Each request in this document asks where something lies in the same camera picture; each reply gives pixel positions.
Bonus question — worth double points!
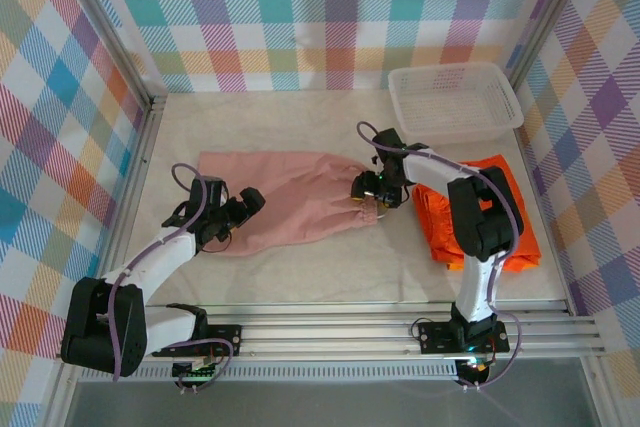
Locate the pink shorts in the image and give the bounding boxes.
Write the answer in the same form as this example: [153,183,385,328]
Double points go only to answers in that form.
[197,150,379,258]

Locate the red-orange shorts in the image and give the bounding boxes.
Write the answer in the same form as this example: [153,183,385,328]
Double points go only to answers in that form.
[412,155,543,273]

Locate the white perforated plastic basket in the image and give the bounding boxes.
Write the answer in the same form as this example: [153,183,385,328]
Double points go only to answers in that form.
[387,61,525,144]

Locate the aluminium side frame rail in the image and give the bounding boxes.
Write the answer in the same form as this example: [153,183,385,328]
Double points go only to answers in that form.
[87,94,169,321]
[514,126,579,318]

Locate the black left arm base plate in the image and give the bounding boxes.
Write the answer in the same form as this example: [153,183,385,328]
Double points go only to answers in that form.
[151,323,245,359]

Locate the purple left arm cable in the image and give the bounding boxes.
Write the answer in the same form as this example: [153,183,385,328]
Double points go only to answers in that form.
[108,162,239,391]

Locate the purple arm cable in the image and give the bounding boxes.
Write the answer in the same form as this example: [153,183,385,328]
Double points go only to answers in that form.
[356,120,525,391]
[108,162,239,391]

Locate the long aluminium base frame rail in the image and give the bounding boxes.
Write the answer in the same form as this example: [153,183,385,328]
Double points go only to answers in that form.
[53,299,607,364]

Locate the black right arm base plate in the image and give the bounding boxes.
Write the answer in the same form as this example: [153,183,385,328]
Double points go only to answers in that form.
[416,319,511,354]

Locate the slotted grey cable duct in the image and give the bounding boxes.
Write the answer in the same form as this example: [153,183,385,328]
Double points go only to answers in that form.
[77,364,461,382]

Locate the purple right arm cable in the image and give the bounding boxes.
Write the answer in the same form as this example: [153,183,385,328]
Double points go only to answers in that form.
[356,120,525,391]

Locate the aluminium corner post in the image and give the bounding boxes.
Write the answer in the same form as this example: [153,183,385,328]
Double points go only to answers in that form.
[504,0,601,83]
[47,0,169,108]

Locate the short aluminium frame leg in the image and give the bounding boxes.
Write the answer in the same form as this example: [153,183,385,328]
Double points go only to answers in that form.
[582,356,624,427]
[42,371,84,427]

